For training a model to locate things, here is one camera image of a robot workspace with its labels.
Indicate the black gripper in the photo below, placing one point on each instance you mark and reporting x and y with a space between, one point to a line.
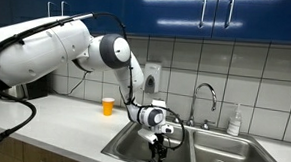
159 141

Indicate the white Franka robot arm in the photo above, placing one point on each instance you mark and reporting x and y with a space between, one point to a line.
37 52

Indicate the stainless steel double sink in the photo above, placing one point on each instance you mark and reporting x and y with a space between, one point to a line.
248 153

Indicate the chrome gooseneck faucet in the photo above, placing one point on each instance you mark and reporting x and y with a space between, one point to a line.
193 110

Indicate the orange plastic cup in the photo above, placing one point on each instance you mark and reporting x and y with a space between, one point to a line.
108 107

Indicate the clear pump soap bottle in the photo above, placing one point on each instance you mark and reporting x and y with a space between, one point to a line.
234 125

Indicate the wooden lower cabinet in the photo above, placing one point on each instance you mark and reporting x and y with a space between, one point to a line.
31 155

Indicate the black countertop appliance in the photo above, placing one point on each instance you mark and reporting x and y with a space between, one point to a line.
38 88

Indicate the blue upper cabinets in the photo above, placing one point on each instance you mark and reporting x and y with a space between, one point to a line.
175 12

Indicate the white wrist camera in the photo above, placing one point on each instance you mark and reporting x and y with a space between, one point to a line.
147 135

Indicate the white wall soap dispenser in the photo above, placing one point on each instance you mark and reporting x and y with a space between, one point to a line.
151 78

